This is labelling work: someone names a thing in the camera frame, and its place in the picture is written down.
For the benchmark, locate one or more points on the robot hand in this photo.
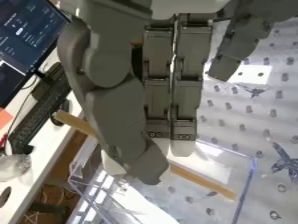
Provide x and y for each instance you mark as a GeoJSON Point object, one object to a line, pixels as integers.
{"type": "Point", "coordinates": [115, 83]}

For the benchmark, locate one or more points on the thin stick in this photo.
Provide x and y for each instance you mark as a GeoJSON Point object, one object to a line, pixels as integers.
{"type": "Point", "coordinates": [204, 181]}

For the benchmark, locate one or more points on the black mouse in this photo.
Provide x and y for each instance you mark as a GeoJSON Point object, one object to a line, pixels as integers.
{"type": "Point", "coordinates": [63, 113]}

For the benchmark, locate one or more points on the black keyboard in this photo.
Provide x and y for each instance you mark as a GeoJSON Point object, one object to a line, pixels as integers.
{"type": "Point", "coordinates": [40, 106]}

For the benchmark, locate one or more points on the computer screen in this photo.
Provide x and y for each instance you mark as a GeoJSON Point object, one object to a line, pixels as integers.
{"type": "Point", "coordinates": [27, 40]}

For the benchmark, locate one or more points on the white desk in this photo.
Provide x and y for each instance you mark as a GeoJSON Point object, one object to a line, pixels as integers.
{"type": "Point", "coordinates": [42, 156]}

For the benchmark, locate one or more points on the clear plastic bag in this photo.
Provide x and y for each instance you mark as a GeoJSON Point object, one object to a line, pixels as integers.
{"type": "Point", "coordinates": [14, 166]}

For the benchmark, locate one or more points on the clear box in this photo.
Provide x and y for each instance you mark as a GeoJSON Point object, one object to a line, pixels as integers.
{"type": "Point", "coordinates": [213, 200]}

